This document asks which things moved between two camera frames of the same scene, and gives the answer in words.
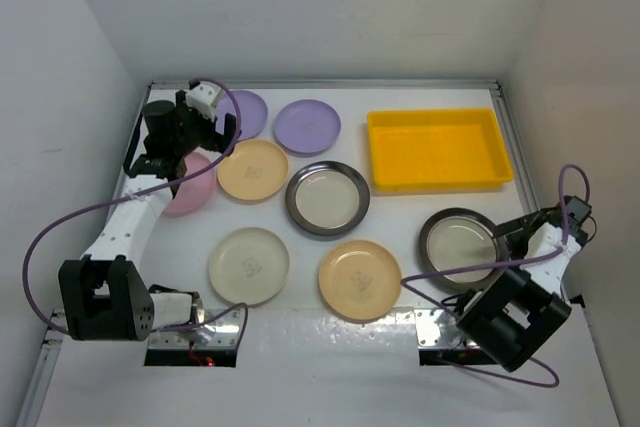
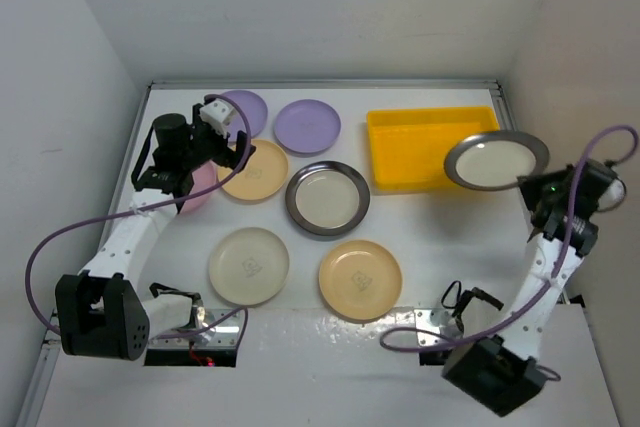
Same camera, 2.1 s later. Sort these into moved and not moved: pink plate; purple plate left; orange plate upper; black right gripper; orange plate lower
Moved: black right gripper
Not moved: purple plate left; orange plate lower; pink plate; orange plate upper
